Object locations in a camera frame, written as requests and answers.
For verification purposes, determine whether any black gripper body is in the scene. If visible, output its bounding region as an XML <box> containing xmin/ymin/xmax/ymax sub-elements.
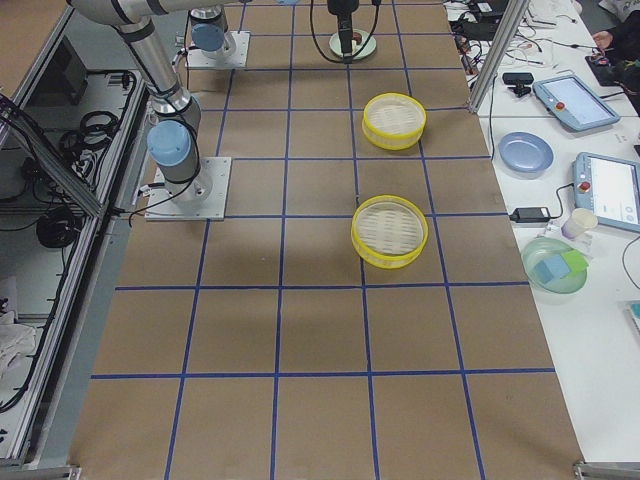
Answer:
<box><xmin>327</xmin><ymin>0</ymin><xmax>359</xmax><ymax>30</ymax></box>

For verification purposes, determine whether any yellow bamboo steamer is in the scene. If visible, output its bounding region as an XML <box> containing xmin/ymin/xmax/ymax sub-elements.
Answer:
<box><xmin>350</xmin><ymin>195</ymin><xmax>429</xmax><ymax>270</ymax></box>
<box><xmin>361</xmin><ymin>93</ymin><xmax>428</xmax><ymax>151</ymax></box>

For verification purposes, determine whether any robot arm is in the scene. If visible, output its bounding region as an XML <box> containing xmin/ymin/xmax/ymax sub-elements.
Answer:
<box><xmin>70</xmin><ymin>0</ymin><xmax>211</xmax><ymax>202</ymax></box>
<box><xmin>189</xmin><ymin>0</ymin><xmax>359</xmax><ymax>64</ymax></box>

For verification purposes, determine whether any pale green plate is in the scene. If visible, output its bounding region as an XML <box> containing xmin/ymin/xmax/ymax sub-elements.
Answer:
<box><xmin>329</xmin><ymin>28</ymin><xmax>377</xmax><ymax>60</ymax></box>

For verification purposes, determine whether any black webcam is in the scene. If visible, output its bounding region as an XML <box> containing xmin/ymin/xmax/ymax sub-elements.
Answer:
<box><xmin>502</xmin><ymin>72</ymin><xmax>534</xmax><ymax>98</ymax></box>

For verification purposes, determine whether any blue plate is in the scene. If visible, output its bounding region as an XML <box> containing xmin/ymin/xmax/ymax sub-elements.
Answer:
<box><xmin>498</xmin><ymin>131</ymin><xmax>554</xmax><ymax>179</ymax></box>

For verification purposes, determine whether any far teach pendant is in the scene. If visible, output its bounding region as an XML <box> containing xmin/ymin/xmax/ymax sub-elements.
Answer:
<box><xmin>532</xmin><ymin>75</ymin><xmax>620</xmax><ymax>132</ymax></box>

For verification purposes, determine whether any teach pendant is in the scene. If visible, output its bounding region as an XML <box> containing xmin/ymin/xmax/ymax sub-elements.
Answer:
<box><xmin>532</xmin><ymin>75</ymin><xmax>620</xmax><ymax>132</ymax></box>
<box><xmin>572</xmin><ymin>152</ymin><xmax>639</xmax><ymax>233</ymax></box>

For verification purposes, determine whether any black power adapter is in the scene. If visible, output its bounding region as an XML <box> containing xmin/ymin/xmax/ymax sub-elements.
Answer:
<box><xmin>509</xmin><ymin>207</ymin><xmax>557</xmax><ymax>224</ymax></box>

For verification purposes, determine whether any paper cup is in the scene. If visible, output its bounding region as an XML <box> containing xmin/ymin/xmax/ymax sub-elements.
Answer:
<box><xmin>561</xmin><ymin>208</ymin><xmax>598</xmax><ymax>239</ymax></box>

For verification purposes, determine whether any near teach pendant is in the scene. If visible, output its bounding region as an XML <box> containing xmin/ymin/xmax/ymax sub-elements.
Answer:
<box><xmin>572</xmin><ymin>152</ymin><xmax>639</xmax><ymax>233</ymax></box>

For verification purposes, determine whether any blue sponge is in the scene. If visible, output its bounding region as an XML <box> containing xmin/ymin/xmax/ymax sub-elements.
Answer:
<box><xmin>533</xmin><ymin>255</ymin><xmax>568</xmax><ymax>284</ymax></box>

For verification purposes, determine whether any green translucent bowl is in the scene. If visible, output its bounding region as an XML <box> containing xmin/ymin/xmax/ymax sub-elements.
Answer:
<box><xmin>521</xmin><ymin>237</ymin><xmax>589</xmax><ymax>294</ymax></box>

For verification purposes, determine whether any green sponge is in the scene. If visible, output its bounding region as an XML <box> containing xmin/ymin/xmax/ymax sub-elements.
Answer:
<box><xmin>560</xmin><ymin>249</ymin><xmax>589</xmax><ymax>276</ymax></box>

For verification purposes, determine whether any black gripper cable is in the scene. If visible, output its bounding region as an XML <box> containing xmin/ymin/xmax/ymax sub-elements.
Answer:
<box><xmin>308</xmin><ymin>0</ymin><xmax>380</xmax><ymax>64</ymax></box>

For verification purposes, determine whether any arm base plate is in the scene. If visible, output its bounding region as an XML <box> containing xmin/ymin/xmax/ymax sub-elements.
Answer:
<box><xmin>187</xmin><ymin>31</ymin><xmax>251</xmax><ymax>70</ymax></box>
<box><xmin>144</xmin><ymin>157</ymin><xmax>232</xmax><ymax>221</ymax></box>

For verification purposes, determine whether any aluminium frame post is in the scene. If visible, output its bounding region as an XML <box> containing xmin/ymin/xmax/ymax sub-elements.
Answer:
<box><xmin>468</xmin><ymin>0</ymin><xmax>529</xmax><ymax>113</ymax></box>

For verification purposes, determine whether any black cable coil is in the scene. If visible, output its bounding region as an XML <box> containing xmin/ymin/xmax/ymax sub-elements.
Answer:
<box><xmin>35</xmin><ymin>205</ymin><xmax>81</xmax><ymax>250</ymax></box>

